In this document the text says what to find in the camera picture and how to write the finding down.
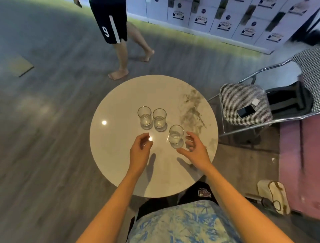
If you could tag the person's right thumb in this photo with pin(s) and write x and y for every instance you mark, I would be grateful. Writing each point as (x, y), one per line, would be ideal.
(183, 151)

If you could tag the black bag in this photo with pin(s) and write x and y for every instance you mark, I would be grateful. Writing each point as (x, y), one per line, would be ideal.
(287, 99)

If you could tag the square floor plate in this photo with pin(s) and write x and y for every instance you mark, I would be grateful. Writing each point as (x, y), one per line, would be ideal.
(20, 65)

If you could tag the person's left hand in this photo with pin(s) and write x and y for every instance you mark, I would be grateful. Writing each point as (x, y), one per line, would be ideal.
(137, 156)

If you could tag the person's right hand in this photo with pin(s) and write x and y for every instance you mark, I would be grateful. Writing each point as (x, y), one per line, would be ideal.
(198, 155)

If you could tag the beige slipper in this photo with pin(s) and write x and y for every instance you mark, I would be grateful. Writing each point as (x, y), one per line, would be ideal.
(275, 195)

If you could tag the person's right forearm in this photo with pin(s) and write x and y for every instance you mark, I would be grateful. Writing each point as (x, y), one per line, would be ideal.
(240, 207)

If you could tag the person's left forearm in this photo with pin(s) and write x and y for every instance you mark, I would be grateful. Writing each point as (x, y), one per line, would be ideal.
(112, 207)

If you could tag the round white marble table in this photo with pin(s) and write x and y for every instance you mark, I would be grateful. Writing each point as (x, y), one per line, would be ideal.
(120, 112)

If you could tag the black smartphone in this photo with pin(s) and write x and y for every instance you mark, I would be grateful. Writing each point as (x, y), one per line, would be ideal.
(246, 111)

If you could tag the clear drinking glass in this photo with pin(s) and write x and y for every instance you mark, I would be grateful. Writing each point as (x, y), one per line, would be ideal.
(145, 117)
(159, 120)
(176, 136)

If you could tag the person's left thumb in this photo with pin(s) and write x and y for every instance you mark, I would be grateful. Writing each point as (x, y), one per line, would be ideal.
(148, 145)

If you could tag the small white case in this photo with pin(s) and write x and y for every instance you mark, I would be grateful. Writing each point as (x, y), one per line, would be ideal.
(255, 102)

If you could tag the row of white boxes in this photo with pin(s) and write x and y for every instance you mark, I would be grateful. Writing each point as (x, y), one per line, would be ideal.
(225, 20)

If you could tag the pink mat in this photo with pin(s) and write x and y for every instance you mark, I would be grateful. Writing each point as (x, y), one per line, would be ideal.
(300, 162)

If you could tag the blue white patterned shirt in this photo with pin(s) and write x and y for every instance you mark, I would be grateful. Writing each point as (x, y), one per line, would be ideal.
(185, 225)

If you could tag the houndstooth metal frame chair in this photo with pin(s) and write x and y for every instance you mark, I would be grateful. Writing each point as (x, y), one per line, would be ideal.
(240, 100)

